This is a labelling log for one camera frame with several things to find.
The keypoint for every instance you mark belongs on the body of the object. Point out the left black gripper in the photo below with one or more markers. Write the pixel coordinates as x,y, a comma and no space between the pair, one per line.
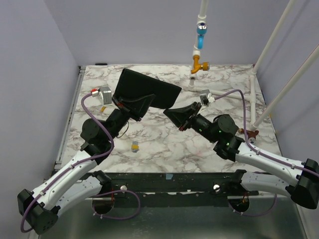
136,106

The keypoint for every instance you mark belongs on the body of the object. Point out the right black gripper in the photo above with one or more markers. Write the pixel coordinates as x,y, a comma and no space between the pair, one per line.
190,118

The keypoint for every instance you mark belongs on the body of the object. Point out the black zip tool case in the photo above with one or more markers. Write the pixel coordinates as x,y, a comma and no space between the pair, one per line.
133,85

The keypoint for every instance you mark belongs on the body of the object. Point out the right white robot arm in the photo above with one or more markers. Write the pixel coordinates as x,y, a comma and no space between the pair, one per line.
292,178

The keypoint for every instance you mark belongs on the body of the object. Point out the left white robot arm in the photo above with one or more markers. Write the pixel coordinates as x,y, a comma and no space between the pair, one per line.
41,207

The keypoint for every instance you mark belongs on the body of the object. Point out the yellow hex key set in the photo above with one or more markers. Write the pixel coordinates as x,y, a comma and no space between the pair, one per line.
135,146

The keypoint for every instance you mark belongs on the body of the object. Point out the orange faucet on pipe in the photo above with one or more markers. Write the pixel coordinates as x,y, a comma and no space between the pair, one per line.
197,66

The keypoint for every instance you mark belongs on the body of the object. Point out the brown brass faucet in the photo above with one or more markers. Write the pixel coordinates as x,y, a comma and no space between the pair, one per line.
250,134

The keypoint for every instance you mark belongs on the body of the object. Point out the blue valve on pipe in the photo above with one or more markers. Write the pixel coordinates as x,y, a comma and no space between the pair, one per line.
201,30

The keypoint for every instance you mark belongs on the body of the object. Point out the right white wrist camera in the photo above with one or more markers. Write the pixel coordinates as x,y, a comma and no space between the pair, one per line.
206,97

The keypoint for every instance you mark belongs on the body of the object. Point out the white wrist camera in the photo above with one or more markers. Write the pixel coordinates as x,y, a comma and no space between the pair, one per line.
104,94
206,97

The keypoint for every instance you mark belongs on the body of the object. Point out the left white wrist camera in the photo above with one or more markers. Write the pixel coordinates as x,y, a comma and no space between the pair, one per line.
104,94

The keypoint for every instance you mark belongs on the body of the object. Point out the aluminium frame rail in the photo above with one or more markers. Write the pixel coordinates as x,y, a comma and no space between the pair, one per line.
56,110

